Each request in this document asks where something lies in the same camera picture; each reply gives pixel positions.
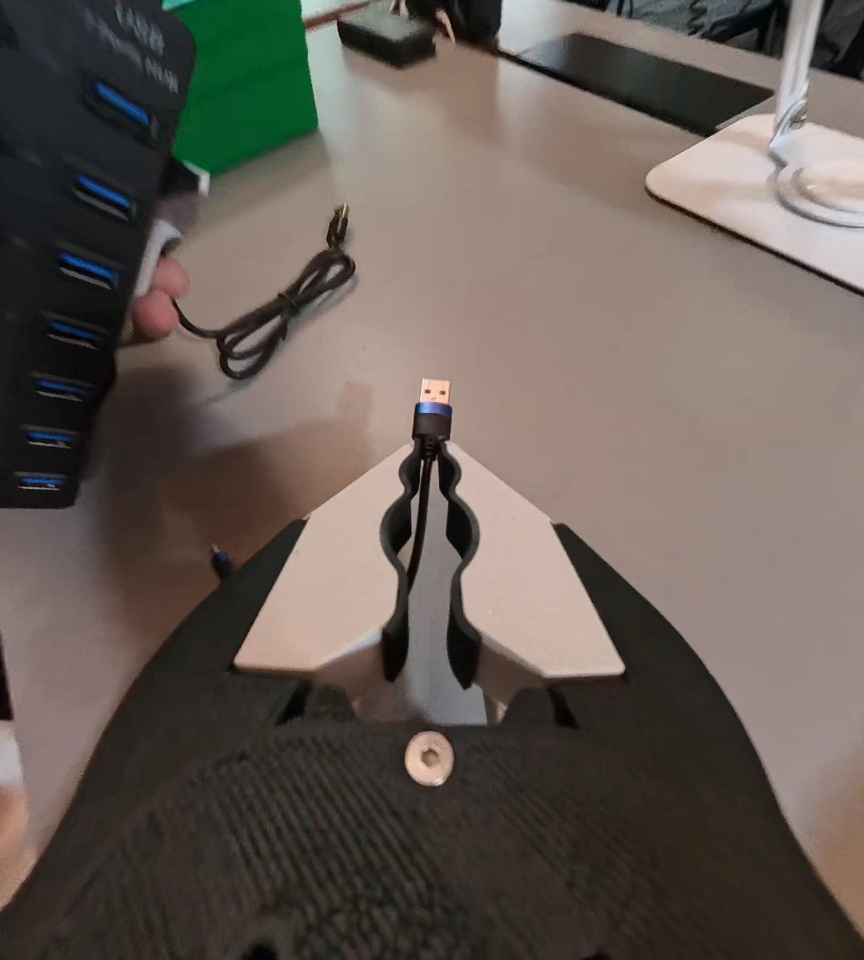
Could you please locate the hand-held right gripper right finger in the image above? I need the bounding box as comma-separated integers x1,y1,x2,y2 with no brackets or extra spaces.
441,441,626,715

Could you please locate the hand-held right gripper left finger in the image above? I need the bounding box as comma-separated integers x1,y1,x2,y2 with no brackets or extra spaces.
231,441,420,711

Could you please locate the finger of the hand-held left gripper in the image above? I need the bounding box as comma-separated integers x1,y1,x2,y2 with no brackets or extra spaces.
135,157,213,297

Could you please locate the black USB hub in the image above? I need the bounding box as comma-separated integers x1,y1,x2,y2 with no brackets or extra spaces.
0,0,197,511

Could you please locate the green plastic bin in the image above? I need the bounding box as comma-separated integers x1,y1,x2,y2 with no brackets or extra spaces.
162,0,321,177

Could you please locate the black USB cable blue ring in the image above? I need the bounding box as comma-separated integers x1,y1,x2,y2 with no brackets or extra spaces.
209,377,456,601

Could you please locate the dark desk mat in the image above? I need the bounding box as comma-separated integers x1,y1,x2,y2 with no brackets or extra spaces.
498,31,776,138

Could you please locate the black external drive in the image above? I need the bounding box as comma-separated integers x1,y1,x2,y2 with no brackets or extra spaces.
336,15,439,69

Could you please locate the black battery charger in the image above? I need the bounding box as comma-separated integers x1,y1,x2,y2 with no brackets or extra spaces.
432,0,506,46

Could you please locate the white monitor stand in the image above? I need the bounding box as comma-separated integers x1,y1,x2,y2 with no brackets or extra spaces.
645,0,864,316

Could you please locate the coiled black USB cable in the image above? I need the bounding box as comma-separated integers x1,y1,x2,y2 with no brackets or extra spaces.
174,201,358,381

